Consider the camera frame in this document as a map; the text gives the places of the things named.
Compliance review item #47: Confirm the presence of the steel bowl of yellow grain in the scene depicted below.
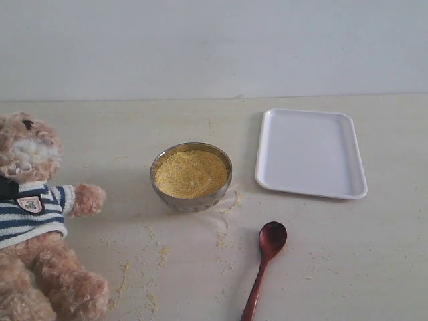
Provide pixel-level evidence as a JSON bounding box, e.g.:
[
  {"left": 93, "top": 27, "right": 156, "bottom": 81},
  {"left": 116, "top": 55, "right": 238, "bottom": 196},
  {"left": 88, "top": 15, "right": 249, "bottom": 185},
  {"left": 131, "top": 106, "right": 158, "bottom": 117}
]
[{"left": 150, "top": 142, "right": 233, "bottom": 213}]

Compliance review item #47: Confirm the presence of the white rectangular plastic tray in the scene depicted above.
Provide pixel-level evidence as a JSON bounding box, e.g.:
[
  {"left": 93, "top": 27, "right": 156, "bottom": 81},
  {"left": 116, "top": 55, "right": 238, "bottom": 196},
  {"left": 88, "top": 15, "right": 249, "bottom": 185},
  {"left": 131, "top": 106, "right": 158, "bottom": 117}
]
[{"left": 255, "top": 108, "right": 368, "bottom": 200}]

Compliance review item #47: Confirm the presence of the dark red wooden spoon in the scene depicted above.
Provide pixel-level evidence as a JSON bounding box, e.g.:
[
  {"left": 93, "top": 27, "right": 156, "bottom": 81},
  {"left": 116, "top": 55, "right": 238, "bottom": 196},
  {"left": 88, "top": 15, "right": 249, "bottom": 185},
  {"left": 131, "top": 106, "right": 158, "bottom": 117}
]
[{"left": 240, "top": 221, "right": 288, "bottom": 321}]

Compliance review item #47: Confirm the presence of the tan teddy bear striped shirt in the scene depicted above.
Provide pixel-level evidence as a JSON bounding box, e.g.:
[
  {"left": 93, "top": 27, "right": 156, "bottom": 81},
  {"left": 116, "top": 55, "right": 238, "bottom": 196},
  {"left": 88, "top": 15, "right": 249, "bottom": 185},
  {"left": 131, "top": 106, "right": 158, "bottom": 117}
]
[{"left": 1, "top": 112, "right": 110, "bottom": 320}]

